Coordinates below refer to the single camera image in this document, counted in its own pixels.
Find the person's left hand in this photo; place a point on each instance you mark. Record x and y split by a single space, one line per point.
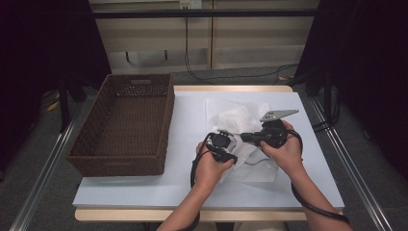
210 171

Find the white cloth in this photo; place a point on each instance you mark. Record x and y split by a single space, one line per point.
263 170

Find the black curtain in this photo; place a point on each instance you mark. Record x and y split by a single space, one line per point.
38 48
372 64

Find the beige wooden cabinet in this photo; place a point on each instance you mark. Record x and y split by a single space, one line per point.
256 38

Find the metal floor rail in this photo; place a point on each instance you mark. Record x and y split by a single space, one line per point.
41 179
356 179

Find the black metal stand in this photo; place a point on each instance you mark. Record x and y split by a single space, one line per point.
64 109

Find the white garment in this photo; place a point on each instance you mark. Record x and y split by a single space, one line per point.
243 152

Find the white wall socket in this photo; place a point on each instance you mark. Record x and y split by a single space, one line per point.
191 4

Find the person's right hand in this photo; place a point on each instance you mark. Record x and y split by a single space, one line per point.
290 154

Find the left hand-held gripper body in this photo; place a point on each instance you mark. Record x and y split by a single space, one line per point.
219 141

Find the light wooden table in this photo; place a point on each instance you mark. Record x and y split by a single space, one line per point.
128 215

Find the brown wicker basket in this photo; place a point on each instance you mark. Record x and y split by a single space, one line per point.
128 128

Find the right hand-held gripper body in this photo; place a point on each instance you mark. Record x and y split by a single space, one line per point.
274 134

